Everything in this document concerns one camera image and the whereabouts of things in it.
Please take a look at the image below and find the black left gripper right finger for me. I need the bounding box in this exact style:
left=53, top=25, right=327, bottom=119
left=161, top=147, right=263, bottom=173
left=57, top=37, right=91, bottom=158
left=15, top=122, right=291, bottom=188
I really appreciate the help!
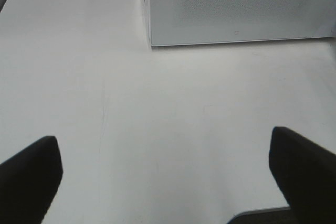
left=268, top=126, right=335, bottom=223

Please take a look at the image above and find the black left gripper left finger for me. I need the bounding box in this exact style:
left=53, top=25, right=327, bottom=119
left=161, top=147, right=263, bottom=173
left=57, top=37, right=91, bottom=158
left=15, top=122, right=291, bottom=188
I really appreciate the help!
left=1, top=136, right=63, bottom=223

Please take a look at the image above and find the white microwave door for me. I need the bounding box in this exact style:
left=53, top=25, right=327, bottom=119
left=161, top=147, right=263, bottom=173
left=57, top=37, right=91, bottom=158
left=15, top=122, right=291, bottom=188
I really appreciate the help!
left=147, top=0, right=336, bottom=48

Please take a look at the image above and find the white microwave oven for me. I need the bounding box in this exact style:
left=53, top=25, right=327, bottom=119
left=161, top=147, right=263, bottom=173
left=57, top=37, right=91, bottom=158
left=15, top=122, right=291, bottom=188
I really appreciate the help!
left=138, top=0, right=336, bottom=48

